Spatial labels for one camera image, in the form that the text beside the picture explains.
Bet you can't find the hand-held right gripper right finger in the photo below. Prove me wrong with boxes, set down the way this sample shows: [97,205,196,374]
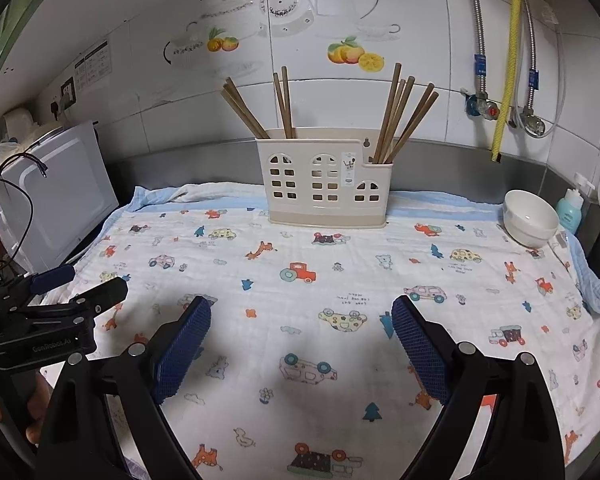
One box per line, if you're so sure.
[391,295,566,480]

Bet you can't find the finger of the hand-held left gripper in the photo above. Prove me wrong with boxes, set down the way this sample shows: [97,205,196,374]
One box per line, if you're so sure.
[0,264,77,306]
[10,276,130,331]

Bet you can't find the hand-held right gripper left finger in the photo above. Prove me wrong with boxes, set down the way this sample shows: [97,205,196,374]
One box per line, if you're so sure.
[35,295,213,480]

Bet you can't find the beige plastic chopstick holder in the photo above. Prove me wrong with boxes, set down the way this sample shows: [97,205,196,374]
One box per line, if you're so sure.
[255,127,388,228]

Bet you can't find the brown wooden chopstick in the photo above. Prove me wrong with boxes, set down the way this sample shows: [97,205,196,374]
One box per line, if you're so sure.
[374,62,403,165]
[221,77,271,140]

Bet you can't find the bunch of wooden chopsticks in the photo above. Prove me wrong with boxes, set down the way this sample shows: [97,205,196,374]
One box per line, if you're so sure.
[221,62,440,166]

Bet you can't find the white microwave oven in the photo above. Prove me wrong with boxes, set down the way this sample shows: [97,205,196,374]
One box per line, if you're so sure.
[0,120,121,273]

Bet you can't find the printed white blanket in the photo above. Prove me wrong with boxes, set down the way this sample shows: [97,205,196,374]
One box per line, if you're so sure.
[40,182,600,480]

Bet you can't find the white kitchen appliance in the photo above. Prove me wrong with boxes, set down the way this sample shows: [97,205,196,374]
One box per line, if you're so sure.
[0,106,63,143]

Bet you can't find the white ceramic bowl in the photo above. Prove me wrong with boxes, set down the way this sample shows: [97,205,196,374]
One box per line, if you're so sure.
[502,189,560,249]

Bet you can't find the teal pump bottle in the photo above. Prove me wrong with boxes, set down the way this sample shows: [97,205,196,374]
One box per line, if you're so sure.
[555,172,596,235]

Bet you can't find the white notice sticker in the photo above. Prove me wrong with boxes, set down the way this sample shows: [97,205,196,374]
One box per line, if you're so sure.
[74,40,112,93]

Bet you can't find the metal angle valve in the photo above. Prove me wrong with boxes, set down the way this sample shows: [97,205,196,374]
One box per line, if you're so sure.
[512,110,548,137]

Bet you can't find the black cable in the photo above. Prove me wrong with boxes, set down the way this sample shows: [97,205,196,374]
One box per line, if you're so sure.
[0,152,48,273]

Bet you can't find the red handle valve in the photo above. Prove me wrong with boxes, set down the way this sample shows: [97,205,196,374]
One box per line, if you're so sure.
[461,89,501,121]

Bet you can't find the metal braided hoses with valves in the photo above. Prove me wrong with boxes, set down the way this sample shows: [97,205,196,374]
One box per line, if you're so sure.
[510,25,566,138]

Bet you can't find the braided metal hose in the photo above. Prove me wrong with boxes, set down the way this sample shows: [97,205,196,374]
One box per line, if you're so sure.
[462,0,488,98]
[522,0,541,116]

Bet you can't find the yellow gas hose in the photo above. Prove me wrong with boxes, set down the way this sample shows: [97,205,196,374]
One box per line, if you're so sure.
[491,0,523,163]

